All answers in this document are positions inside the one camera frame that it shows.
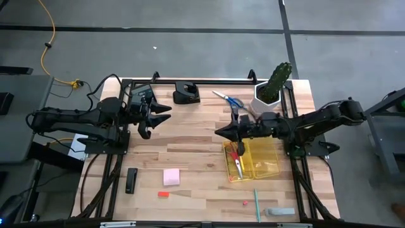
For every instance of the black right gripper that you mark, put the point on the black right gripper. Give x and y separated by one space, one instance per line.
259 130

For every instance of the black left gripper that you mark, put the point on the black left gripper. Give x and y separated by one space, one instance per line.
139 112

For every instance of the yellow transparent pencil case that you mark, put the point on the yellow transparent pencil case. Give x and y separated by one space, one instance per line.
265 158

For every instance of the pink sticky note pad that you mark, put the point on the pink sticky note pad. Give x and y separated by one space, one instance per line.
171 177

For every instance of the teal pencil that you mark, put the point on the teal pencil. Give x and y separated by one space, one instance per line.
257 206

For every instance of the red eraser block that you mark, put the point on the red eraser block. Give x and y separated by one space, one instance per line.
163 194

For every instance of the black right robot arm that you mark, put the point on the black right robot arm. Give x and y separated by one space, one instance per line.
316 122

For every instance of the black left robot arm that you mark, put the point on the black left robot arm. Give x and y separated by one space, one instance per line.
79 118

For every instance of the black calculator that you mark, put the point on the black calculator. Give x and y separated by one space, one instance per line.
144 89

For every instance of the green cactus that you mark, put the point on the green cactus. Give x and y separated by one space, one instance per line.
276 80

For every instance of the black stapler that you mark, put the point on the black stapler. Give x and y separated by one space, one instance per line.
131 180

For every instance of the grey eraser block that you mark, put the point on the grey eraser block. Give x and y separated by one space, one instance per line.
280 211

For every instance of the gray side desk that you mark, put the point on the gray side desk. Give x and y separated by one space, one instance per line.
22 126

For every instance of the gray metal stand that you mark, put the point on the gray metal stand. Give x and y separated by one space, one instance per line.
384 142

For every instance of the black box on desk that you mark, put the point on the black box on desk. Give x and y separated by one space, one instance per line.
5 103

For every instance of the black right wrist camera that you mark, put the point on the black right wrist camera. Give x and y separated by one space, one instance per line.
241 148

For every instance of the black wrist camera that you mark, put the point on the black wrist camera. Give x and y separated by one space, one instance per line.
144 133
241 148

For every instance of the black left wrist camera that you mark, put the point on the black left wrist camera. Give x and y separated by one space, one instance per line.
144 133

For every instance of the black metal table frame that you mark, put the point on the black metal table frame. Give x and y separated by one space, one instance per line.
221 81

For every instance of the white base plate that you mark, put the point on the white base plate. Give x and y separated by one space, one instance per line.
76 152

